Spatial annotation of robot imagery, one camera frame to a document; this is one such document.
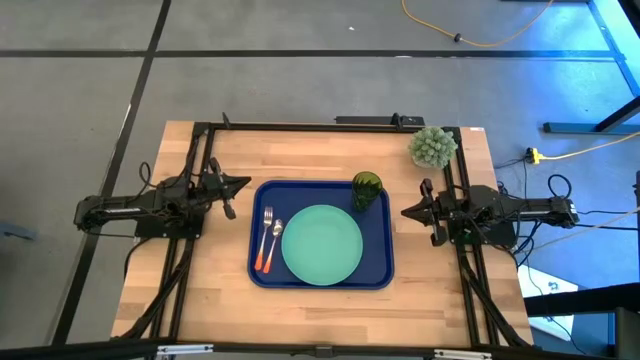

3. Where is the green translucent cup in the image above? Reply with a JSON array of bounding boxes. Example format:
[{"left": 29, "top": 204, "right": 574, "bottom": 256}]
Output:
[{"left": 350, "top": 170, "right": 385, "bottom": 213}]

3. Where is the black metal stand frame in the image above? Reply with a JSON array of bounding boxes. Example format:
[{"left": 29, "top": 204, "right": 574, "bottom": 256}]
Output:
[{"left": 542, "top": 0, "right": 640, "bottom": 136}]

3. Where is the black floor cable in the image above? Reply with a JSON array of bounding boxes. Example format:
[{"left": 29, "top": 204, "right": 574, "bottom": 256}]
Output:
[{"left": 497, "top": 182, "right": 640, "bottom": 232}]

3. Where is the silver metal bracket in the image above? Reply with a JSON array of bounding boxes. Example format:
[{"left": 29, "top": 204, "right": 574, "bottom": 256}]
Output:
[
  {"left": 433, "top": 348, "right": 494, "bottom": 360},
  {"left": 156, "top": 343, "right": 215, "bottom": 357}
]

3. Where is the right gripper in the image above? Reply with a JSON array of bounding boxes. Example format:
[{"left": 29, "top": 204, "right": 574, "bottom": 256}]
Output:
[{"left": 400, "top": 177, "right": 471, "bottom": 248}]

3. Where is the tan floor cord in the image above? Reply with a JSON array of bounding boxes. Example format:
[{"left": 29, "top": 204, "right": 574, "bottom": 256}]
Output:
[{"left": 529, "top": 207, "right": 640, "bottom": 251}]

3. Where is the yellow cord with plug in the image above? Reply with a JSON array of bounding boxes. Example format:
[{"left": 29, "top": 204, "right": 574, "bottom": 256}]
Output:
[{"left": 525, "top": 130, "right": 640, "bottom": 165}]

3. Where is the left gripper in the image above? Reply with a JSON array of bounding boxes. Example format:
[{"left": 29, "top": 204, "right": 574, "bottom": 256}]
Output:
[{"left": 192, "top": 156, "right": 253, "bottom": 222}]

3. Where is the black beam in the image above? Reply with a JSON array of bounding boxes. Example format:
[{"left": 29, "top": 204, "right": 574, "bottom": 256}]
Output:
[{"left": 523, "top": 282, "right": 640, "bottom": 360}]

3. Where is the white sheet with blue logo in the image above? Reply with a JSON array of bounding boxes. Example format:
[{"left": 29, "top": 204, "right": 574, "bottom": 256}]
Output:
[{"left": 517, "top": 263, "right": 581, "bottom": 342}]

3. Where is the black aluminium table frame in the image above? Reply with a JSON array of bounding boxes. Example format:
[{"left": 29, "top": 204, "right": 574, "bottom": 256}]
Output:
[{"left": 112, "top": 112, "right": 534, "bottom": 351}]

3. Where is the teal round plate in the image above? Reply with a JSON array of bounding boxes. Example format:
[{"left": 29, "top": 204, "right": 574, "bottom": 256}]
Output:
[{"left": 280, "top": 203, "right": 365, "bottom": 287}]

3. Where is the fork with orange handle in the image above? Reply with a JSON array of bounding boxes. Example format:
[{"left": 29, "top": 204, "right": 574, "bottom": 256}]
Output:
[{"left": 253, "top": 205, "right": 274, "bottom": 272}]

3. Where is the spoon with orange handle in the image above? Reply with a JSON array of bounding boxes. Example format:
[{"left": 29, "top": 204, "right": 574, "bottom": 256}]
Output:
[{"left": 262, "top": 218, "right": 285, "bottom": 275}]

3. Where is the blue plastic tray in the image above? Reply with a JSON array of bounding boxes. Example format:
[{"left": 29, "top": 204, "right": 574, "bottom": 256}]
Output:
[{"left": 247, "top": 179, "right": 396, "bottom": 291}]

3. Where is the green artificial succulent plant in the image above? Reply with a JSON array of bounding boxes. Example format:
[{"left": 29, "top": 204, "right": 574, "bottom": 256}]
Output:
[{"left": 408, "top": 125, "right": 459, "bottom": 170}]

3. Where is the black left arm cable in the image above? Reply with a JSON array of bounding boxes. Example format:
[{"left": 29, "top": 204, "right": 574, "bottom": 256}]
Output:
[{"left": 137, "top": 159, "right": 155, "bottom": 190}]

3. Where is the yellow extension cord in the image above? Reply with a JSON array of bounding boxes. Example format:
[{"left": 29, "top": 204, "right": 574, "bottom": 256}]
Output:
[{"left": 401, "top": 0, "right": 555, "bottom": 49}]

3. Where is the black rig crossbar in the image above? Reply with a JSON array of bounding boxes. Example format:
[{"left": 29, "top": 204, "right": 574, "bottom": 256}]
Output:
[{"left": 0, "top": 337, "right": 640, "bottom": 360}]

